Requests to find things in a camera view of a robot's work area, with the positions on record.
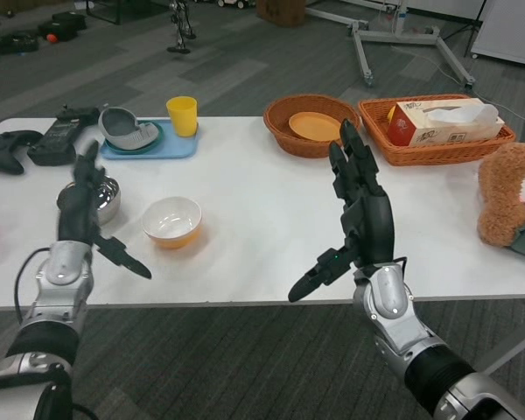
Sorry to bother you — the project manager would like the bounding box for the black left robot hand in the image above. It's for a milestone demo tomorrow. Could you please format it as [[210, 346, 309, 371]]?
[[57, 140, 153, 282]]

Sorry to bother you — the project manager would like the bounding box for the red and white tissue box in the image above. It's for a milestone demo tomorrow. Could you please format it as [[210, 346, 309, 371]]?
[[385, 97, 507, 148]]

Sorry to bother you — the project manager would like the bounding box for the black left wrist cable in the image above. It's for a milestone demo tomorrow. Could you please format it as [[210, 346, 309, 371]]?
[[14, 246, 50, 317]]

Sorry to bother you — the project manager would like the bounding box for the tall cardboard boxes pile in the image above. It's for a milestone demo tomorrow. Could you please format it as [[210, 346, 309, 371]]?
[[255, 0, 308, 29]]

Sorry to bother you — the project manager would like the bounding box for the stainless steel bowl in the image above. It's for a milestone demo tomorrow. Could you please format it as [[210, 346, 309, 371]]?
[[56, 174, 123, 227]]

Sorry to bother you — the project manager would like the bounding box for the round wicker basket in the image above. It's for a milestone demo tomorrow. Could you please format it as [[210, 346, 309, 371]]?
[[262, 95, 362, 160]]

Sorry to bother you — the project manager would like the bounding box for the black carry case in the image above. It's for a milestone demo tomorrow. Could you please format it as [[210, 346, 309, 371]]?
[[36, 11, 89, 46]]

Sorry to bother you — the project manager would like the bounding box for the black low bench frame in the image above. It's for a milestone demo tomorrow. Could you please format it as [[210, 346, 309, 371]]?
[[86, 0, 168, 26]]

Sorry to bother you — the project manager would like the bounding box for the grey slotted bowl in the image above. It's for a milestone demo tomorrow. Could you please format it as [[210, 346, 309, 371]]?
[[97, 106, 161, 151]]

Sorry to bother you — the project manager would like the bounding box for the black game controller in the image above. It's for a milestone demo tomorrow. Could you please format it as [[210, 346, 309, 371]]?
[[0, 129, 45, 176]]

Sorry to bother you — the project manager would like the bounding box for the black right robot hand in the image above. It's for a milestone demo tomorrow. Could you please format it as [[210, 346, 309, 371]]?
[[287, 117, 396, 304]]

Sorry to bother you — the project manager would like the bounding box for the black equipment on floor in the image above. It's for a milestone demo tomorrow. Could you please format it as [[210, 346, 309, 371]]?
[[0, 31, 41, 57]]

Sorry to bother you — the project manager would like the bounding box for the white table leg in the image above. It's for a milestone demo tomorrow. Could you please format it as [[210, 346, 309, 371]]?
[[475, 300, 525, 375]]

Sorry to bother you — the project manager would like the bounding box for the yellow plastic cup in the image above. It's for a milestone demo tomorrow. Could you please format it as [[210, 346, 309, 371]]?
[[165, 95, 200, 138]]

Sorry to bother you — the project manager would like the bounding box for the brown teddy bear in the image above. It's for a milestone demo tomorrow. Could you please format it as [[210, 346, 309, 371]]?
[[476, 141, 525, 260]]

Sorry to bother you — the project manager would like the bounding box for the rectangular wicker basket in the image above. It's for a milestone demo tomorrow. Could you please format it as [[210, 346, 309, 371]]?
[[357, 93, 518, 168]]

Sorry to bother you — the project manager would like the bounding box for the small black device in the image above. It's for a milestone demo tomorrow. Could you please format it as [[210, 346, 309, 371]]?
[[54, 103, 102, 126]]

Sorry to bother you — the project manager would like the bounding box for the green plate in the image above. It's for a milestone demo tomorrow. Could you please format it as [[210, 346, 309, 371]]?
[[104, 122, 165, 156]]

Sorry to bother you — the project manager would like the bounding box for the white gantry hoist frame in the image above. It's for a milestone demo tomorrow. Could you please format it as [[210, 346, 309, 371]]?
[[305, 0, 477, 89]]

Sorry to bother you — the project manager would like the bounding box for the white and orange plastic bowl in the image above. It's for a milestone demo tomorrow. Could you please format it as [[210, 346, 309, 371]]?
[[141, 196, 203, 251]]

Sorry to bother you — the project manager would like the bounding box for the black battery pack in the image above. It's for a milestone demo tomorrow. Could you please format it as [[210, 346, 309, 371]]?
[[26, 118, 81, 168]]

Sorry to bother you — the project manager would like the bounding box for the standing humanoid robot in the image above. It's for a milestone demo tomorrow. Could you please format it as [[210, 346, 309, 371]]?
[[165, 0, 199, 55]]

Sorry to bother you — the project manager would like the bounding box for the blue plastic tray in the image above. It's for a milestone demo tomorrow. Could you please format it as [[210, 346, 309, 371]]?
[[100, 118, 201, 161]]

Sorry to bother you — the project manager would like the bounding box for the black tripod stand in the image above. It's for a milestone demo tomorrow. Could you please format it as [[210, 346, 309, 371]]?
[[463, 0, 487, 59]]

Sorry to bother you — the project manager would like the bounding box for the orange plastic plate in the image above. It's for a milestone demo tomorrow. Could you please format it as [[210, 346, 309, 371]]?
[[287, 111, 344, 144]]

